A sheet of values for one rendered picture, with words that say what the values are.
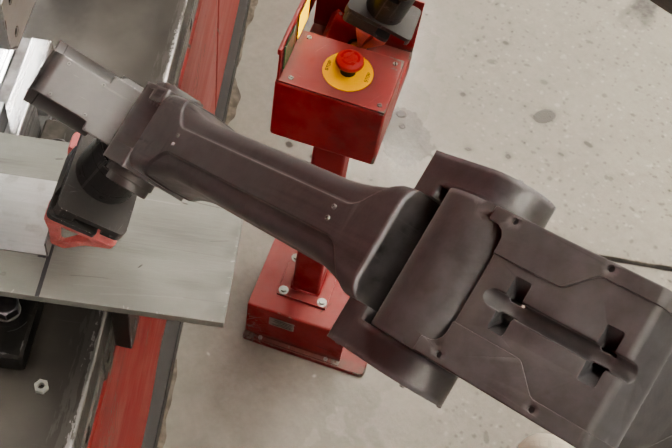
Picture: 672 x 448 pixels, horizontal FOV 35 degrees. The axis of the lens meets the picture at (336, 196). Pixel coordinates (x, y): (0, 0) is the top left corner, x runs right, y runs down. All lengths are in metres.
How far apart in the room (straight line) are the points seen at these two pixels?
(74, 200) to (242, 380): 1.17
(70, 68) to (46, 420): 0.39
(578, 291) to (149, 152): 0.39
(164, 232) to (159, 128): 0.29
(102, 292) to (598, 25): 2.01
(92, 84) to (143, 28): 0.53
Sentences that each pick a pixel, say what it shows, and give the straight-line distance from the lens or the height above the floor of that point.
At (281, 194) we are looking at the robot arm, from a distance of 0.60.
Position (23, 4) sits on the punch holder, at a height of 1.13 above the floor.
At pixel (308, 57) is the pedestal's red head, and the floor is 0.78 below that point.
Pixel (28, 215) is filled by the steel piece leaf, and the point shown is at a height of 1.00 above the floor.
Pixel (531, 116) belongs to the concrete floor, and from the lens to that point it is 2.55.
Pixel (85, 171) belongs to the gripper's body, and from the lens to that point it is 0.94.
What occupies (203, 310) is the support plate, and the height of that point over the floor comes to 1.00.
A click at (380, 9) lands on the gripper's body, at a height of 0.84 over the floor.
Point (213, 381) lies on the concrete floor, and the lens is 2.06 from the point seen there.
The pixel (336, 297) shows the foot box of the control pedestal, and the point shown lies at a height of 0.12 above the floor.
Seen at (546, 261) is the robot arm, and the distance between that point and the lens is 0.46.
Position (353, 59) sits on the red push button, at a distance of 1.45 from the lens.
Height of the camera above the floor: 1.87
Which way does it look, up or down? 54 degrees down
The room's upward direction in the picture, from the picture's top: 11 degrees clockwise
